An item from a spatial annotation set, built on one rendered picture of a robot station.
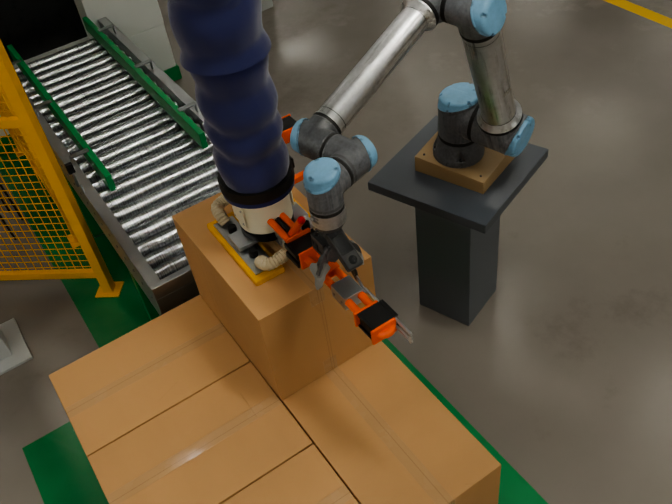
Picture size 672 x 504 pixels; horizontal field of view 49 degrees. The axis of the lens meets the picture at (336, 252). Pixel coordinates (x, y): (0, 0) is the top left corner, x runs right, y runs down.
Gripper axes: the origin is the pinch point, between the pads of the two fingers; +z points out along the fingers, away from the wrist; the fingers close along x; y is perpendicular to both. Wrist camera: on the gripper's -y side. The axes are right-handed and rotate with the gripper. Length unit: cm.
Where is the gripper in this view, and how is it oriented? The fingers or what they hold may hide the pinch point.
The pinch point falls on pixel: (341, 278)
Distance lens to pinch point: 201.6
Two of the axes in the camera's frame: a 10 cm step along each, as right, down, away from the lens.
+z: 1.1, 7.1, 6.9
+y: -5.5, -5.4, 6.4
